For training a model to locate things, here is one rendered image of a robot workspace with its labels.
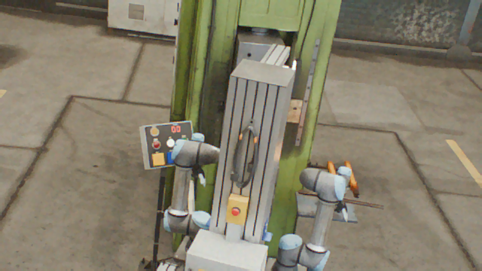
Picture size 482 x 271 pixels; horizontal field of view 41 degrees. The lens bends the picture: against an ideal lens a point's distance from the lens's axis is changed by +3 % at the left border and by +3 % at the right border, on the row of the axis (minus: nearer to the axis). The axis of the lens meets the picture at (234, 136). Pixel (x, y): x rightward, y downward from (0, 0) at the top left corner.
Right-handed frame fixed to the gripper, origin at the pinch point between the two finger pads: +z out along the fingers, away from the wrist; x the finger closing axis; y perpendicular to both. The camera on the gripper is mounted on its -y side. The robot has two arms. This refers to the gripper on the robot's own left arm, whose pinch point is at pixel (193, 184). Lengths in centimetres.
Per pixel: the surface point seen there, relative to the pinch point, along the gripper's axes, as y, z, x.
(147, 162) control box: -2.6, -6.1, -31.9
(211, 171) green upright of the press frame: -56, 20, -2
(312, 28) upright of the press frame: -73, -92, 50
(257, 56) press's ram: -49, -75, 20
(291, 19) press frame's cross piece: -68, -97, 35
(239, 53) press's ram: -45, -75, 9
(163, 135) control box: -16.9, -20.3, -27.6
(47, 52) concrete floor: -393, 93, -312
